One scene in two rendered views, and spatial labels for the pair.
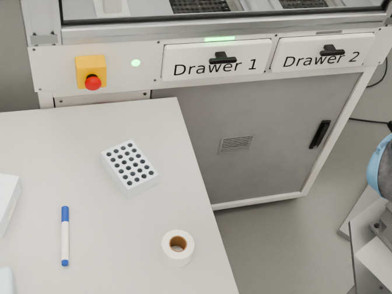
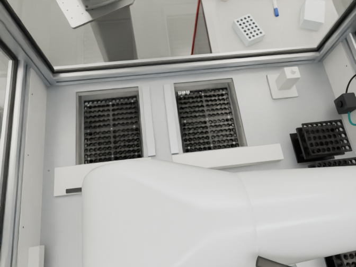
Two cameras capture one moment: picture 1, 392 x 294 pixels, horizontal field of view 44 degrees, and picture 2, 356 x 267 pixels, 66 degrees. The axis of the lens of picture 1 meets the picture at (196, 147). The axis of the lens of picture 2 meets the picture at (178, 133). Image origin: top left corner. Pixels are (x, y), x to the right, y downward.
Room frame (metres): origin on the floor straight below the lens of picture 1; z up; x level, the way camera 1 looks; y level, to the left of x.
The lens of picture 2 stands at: (1.58, 0.05, 1.73)
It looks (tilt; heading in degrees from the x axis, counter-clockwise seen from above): 70 degrees down; 191
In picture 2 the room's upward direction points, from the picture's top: 6 degrees clockwise
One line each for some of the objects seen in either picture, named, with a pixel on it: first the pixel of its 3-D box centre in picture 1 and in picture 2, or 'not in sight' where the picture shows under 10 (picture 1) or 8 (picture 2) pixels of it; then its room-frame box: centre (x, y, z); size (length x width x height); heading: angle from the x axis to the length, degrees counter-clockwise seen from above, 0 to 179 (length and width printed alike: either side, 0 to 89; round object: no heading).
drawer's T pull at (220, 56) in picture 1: (221, 57); not in sight; (0.99, -0.02, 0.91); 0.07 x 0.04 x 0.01; 114
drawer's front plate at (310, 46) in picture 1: (322, 52); not in sight; (1.14, -0.30, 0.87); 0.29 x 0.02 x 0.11; 114
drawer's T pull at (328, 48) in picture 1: (330, 49); not in sight; (1.12, -0.31, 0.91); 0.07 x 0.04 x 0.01; 114
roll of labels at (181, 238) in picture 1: (177, 248); not in sight; (0.50, 0.00, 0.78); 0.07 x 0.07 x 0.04
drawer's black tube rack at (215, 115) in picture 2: not in sight; (205, 122); (1.20, 0.07, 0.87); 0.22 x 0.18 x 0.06; 24
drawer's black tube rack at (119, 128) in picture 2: not in sight; (113, 132); (1.33, -0.22, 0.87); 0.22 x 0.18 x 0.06; 24
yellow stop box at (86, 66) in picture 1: (91, 73); not in sight; (0.87, 0.29, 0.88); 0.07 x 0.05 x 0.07; 114
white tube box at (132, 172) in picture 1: (129, 168); not in sight; (0.68, 0.14, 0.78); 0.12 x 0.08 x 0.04; 44
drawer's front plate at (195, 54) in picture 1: (216, 60); not in sight; (1.02, -0.01, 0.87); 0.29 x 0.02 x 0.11; 114
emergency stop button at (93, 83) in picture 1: (93, 81); not in sight; (0.84, 0.28, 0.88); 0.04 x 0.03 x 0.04; 114
